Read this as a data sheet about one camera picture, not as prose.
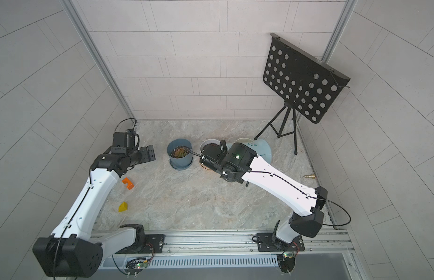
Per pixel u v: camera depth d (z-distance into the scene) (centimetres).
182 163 91
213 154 47
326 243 72
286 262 69
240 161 41
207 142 93
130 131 67
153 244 71
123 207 77
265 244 67
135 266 66
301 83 72
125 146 57
